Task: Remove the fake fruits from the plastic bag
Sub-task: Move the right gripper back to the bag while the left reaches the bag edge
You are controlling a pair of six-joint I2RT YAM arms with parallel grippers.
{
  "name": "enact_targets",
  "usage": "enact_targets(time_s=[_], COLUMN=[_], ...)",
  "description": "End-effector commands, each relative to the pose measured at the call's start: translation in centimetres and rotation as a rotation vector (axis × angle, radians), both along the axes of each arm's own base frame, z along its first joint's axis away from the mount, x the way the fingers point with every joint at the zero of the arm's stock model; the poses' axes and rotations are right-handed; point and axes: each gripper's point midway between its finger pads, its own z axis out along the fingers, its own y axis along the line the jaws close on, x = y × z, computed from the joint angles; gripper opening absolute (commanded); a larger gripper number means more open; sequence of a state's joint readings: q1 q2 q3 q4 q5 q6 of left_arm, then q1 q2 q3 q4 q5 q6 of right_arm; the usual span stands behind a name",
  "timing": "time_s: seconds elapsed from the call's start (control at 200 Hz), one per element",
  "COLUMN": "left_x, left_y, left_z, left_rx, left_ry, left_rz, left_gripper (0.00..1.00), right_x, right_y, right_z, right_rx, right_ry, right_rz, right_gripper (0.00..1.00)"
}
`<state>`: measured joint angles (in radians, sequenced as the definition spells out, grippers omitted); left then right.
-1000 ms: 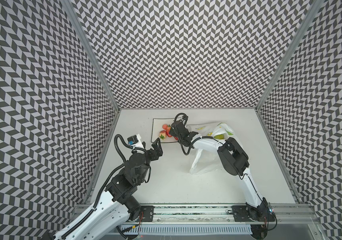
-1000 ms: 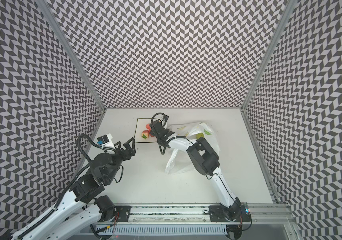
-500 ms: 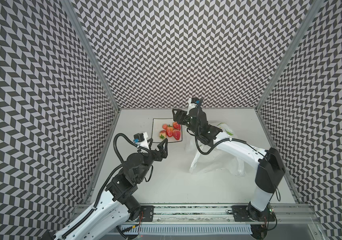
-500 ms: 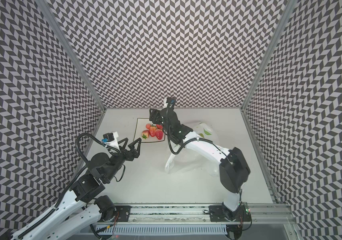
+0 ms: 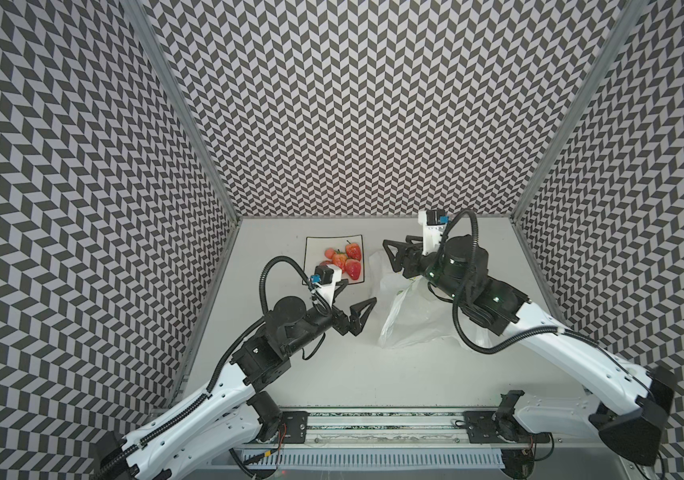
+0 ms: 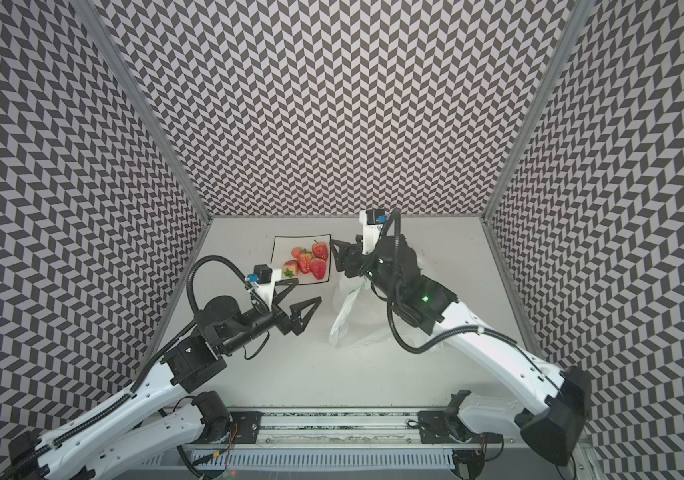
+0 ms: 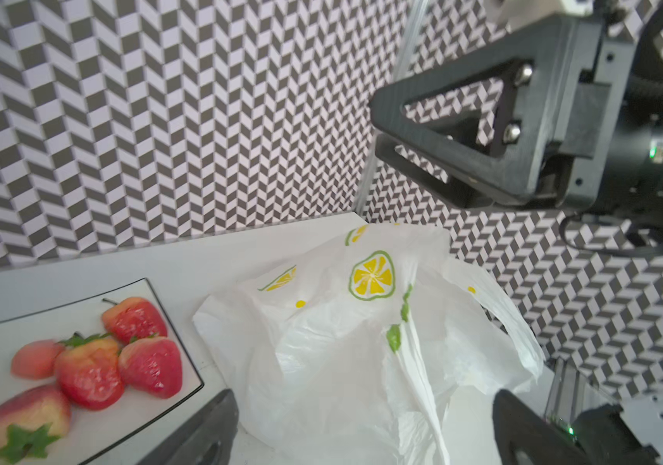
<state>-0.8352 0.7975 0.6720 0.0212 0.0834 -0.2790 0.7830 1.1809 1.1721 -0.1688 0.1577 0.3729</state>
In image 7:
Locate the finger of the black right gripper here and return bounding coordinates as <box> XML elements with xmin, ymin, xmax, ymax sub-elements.
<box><xmin>375</xmin><ymin>135</ymin><xmax>517</xmax><ymax>209</ymax></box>
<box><xmin>378</xmin><ymin>19</ymin><xmax>545</xmax><ymax>201</ymax></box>

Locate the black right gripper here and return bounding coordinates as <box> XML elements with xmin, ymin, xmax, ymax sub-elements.
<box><xmin>540</xmin><ymin>17</ymin><xmax>663</xmax><ymax>232</ymax></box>

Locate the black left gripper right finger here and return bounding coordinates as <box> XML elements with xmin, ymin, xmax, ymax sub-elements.
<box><xmin>492</xmin><ymin>389</ymin><xmax>590</xmax><ymax>465</ymax></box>

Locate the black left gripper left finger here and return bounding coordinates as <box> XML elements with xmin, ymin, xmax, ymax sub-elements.
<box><xmin>139</xmin><ymin>389</ymin><xmax>239</xmax><ymax>465</ymax></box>

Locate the red fake apple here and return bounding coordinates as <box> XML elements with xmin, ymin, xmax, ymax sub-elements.
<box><xmin>101</xmin><ymin>298</ymin><xmax>169</xmax><ymax>345</ymax></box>

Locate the white plastic bag lemon print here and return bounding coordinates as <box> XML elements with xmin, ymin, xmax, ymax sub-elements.
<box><xmin>193</xmin><ymin>224</ymin><xmax>544</xmax><ymax>464</ymax></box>

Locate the large red fake strawberry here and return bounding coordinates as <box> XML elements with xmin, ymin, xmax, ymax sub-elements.
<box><xmin>0</xmin><ymin>384</ymin><xmax>72</xmax><ymax>464</ymax></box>

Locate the small pink fake peach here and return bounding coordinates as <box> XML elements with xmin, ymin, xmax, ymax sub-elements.
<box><xmin>11</xmin><ymin>339</ymin><xmax>65</xmax><ymax>380</ymax></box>

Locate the white square plate black rim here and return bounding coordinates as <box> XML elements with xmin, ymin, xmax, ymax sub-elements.
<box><xmin>0</xmin><ymin>279</ymin><xmax>203</xmax><ymax>464</ymax></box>

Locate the aluminium corner post right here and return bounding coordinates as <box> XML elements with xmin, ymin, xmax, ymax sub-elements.
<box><xmin>353</xmin><ymin>0</ymin><xmax>430</xmax><ymax>217</ymax></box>

